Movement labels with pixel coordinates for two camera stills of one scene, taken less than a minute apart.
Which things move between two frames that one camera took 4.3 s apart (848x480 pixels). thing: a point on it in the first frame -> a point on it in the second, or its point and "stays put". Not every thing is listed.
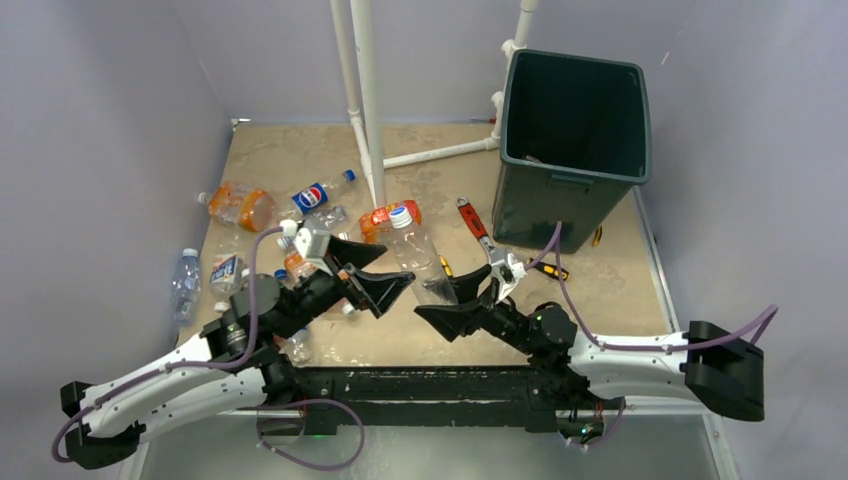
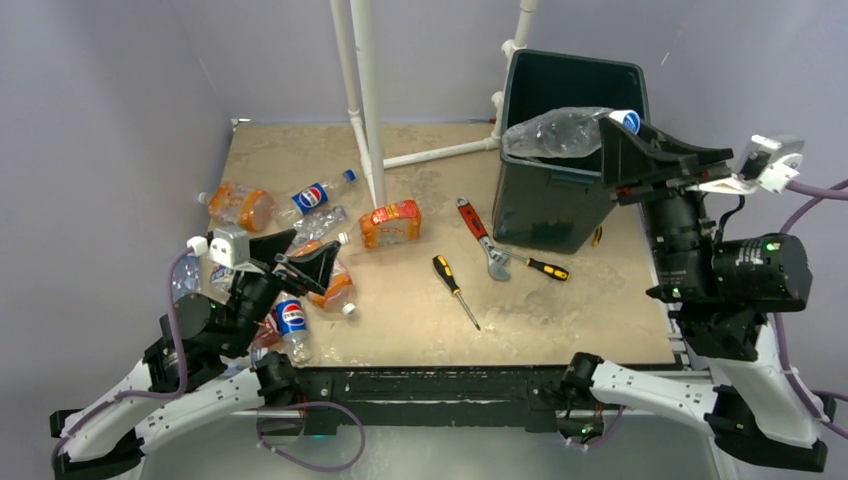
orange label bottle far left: [238, 205] stays put
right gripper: [456, 319] -> [673, 164]
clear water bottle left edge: [186, 285] stays put
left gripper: [377, 290] -> [314, 267]
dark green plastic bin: [575, 140] stays put
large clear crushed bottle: [427, 277] -> [563, 132]
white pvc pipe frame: [365, 119] stays put
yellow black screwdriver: [447, 268] stays put
